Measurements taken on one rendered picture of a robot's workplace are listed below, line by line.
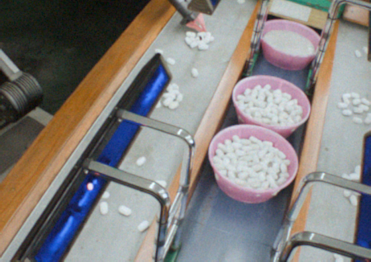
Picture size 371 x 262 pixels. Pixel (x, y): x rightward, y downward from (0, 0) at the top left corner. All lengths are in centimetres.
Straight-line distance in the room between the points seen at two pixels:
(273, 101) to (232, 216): 48
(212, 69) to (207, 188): 51
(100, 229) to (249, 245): 40
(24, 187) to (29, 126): 62
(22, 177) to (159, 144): 41
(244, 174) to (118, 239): 42
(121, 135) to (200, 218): 47
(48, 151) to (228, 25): 99
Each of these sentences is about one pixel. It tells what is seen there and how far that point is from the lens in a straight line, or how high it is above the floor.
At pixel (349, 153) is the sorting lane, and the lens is 162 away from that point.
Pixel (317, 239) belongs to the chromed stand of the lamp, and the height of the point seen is 112.
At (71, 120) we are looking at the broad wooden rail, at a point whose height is 76.
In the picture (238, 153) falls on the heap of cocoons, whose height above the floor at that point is 74.
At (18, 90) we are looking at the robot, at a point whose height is 79.
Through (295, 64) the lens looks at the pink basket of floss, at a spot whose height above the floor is 71.
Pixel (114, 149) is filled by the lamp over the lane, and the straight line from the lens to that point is 98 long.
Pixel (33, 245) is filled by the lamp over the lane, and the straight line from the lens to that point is 81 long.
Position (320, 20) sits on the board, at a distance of 220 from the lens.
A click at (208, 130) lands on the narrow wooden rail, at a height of 76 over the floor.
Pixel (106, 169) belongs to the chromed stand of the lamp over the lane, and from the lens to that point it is 89.
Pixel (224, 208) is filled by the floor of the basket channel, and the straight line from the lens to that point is 142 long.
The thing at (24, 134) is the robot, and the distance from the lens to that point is 190.
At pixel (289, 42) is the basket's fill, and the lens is 206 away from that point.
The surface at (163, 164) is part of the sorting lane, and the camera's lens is 142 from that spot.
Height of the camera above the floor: 178
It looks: 42 degrees down
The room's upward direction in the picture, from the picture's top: 9 degrees clockwise
